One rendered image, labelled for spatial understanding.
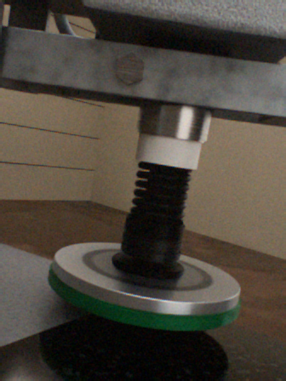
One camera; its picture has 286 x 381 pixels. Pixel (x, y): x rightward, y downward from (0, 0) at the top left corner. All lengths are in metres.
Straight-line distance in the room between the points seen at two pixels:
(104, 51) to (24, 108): 5.94
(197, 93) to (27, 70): 0.17
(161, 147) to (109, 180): 6.67
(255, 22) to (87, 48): 0.16
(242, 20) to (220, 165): 5.61
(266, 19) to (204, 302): 0.26
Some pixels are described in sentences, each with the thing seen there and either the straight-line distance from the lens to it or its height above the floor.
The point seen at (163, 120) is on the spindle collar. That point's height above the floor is 1.07.
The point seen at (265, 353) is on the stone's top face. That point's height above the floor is 0.85.
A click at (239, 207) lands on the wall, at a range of 5.87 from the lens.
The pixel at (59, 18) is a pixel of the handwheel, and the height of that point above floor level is 1.20.
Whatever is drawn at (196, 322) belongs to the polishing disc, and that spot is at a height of 0.89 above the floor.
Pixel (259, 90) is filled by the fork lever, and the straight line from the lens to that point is 0.47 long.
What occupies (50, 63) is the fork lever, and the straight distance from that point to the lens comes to 0.48.
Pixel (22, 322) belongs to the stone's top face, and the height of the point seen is 0.85.
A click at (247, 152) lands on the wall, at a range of 5.86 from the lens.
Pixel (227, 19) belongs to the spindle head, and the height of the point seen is 1.16.
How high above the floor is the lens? 1.05
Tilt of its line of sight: 7 degrees down
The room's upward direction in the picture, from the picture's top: 10 degrees clockwise
